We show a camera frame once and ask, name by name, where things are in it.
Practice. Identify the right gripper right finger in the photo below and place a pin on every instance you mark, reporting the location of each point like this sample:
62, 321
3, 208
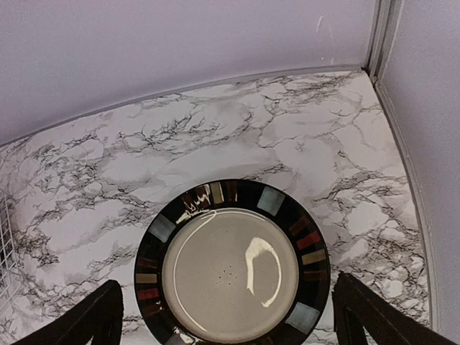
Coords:
358, 310

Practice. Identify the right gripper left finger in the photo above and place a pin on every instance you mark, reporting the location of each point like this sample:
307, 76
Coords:
97, 319

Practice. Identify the black rimmed beige plate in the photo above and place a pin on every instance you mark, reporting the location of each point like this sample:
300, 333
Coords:
232, 262

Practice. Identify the white wire dish rack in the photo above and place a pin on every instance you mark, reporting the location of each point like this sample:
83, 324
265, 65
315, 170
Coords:
8, 261

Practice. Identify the right aluminium frame post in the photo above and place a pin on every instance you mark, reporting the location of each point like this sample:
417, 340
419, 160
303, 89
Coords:
384, 29

